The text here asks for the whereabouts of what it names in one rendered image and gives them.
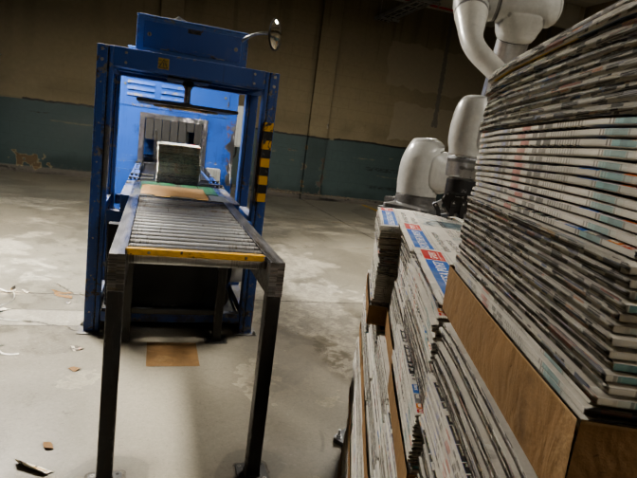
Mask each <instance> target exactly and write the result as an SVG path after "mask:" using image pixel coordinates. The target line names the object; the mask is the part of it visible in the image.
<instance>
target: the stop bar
mask: <svg viewBox="0 0 637 478"><path fill-rule="evenodd" d="M125 254H134V255H151V256H168V257H185V258H202V259H219V260H236V261H253V262H265V256H264V254H250V253H235V252H219V251H203V250H186V249H171V248H140V247H125Z"/></svg>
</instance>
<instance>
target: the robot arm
mask: <svg viewBox="0 0 637 478"><path fill-rule="evenodd" d="M563 5H564V0H453V13H454V21H455V24H456V27H457V30H458V35H459V39H460V43H461V46H462V49H463V51H464V53H465V55H466V57H467V58H468V59H469V60H470V62H471V63H472V64H473V65H475V66H476V67H477V68H478V69H479V70H480V71H481V73H482V74H483V75H484V76H485V77H486V78H485V82H484V85H483V89H482V94H481V95H467V96H464V97H463V98H462V99H461V100H460V101H459V102H458V104H457V106H456V109H455V111H454V114H453V117H452V121H451V123H450V128H449V133H448V152H445V145H444V144H443V143H442V141H440V140H439V139H437V138H414V139H413V140H412V141H411V142H410V144H409V146H408V147H407V149H406V151H405V153H404V154H403V156H402V159H401V162H400V166H399V171H398V177H397V189H396V195H394V196H385V197H384V201H385V202H384V204H383V206H385V207H390V208H396V209H402V210H409V211H418V212H423V213H427V214H429V213H435V215H437V216H441V213H444V211H445V210H444V209H441V208H442V204H444V206H445V208H446V211H447V213H446V219H447V217H448V216H454V213H457V214H456V217H459V218H461V219H463V218H464V214H465V213H466V212H467V201H466V199H467V197H468V196H475V195H472V194H471V192H477V191H474V190H472V189H473V187H480V186H477V185H476V182H484V181H480V180H477V179H476V176H479V175H475V174H476V172H485V171H480V170H476V169H475V166H482V165H480V164H476V160H478V159H477V156H489V155H486V154H481V153H479V150H481V148H480V145H482V144H486V143H481V142H480V139H482V138H481V135H482V134H485V133H480V128H481V125H482V121H483V120H484V117H483V112H484V109H485V106H486V105H487V104H488V100H487V97H486V96H485V94H486V91H487V90H488V89H490V85H491V84H492V83H489V82H488V80H489V77H490V76H492V75H493V72H494V71H496V70H497V69H499V68H500V67H502V66H503V65H505V64H507V63H508V62H510V61H511V60H513V59H515V58H516V57H518V56H519V55H521V54H523V53H525V52H526V51H527V48H528V45H529V44H531V43H532V42H533V41H534V40H535V39H536V37H537V36H538V34H539V33H540V32H541V30H542V29H543V28H549V27H551V26H552V25H554V24H555V22H556V21H557V20H558V19H559V17H560V15H561V13H562V10H563ZM486 22H495V33H496V37H497V41H496V43H495V47H494V50H492V49H491V48H490V47H489V46H488V45H487V43H486V42H485V40H484V38H483V32H484V28H485V24H486ZM440 193H443V194H444V195H443V196H442V198H441V200H438V201H436V196H437V194H440ZM475 197H477V196H475Z"/></svg>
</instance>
